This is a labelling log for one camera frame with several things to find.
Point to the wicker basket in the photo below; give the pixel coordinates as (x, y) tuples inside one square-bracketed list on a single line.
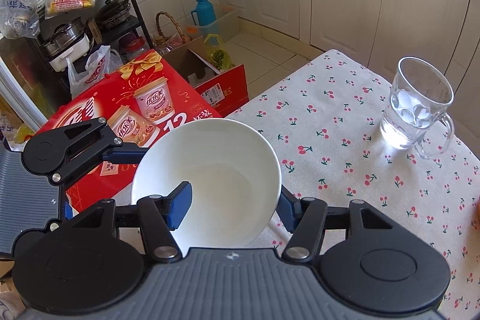
[(168, 32)]

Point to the cherry print tablecloth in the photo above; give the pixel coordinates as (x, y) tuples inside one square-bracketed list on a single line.
[(323, 123)]

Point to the open cardboard box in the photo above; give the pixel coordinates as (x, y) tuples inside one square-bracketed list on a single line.
[(191, 61)]

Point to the clear glass mug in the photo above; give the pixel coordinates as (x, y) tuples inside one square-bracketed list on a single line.
[(419, 99)]

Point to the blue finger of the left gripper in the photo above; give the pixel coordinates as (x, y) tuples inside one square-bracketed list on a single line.
[(127, 153)]

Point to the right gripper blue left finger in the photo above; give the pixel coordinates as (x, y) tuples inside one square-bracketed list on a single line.
[(158, 217)]

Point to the red milk tea box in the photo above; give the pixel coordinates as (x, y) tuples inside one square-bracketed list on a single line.
[(146, 98)]

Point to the white red plastic bag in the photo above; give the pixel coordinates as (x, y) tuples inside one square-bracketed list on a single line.
[(102, 62)]

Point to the black metal shelf rack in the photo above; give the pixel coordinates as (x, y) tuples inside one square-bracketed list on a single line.
[(36, 35)]

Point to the teal thermos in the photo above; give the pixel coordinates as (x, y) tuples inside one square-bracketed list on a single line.
[(204, 13)]

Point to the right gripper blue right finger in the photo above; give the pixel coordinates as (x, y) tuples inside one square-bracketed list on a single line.
[(305, 219)]

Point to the clear plastic storage bin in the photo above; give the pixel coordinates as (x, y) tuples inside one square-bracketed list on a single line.
[(226, 24)]

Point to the white bowl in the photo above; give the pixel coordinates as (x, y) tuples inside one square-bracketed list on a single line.
[(234, 173)]

